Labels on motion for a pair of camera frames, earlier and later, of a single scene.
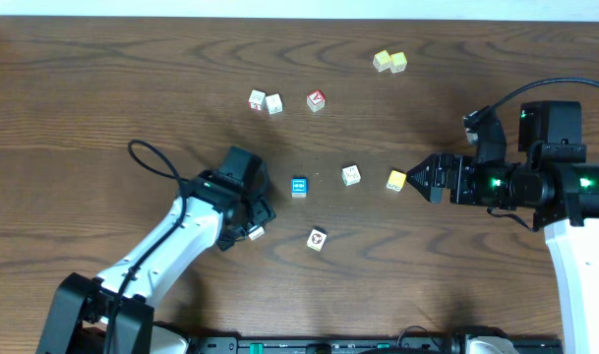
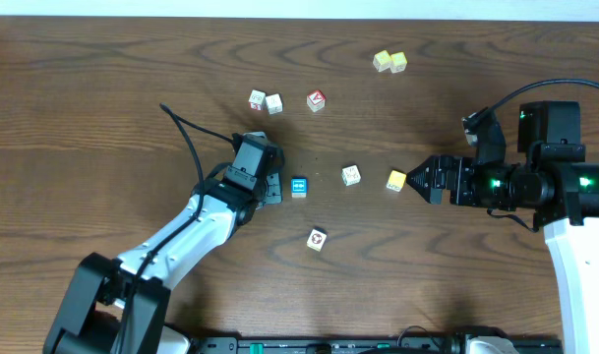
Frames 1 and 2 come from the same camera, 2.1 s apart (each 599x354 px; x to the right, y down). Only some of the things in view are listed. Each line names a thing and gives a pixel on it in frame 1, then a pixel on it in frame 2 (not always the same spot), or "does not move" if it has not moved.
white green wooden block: [351, 175] does not move
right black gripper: [464, 166] does not move
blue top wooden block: [299, 187] does not move
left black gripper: [262, 214] -> [274, 192]
